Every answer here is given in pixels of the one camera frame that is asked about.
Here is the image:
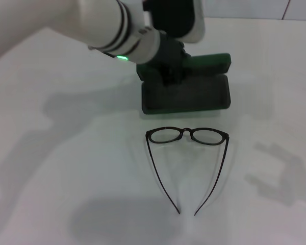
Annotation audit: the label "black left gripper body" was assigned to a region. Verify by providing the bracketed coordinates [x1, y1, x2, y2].
[148, 30, 194, 78]

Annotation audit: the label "green glasses case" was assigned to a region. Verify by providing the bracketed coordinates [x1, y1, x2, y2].
[136, 53, 232, 116]

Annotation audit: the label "black glasses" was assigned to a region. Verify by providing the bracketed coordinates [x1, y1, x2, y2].
[145, 126, 231, 216]

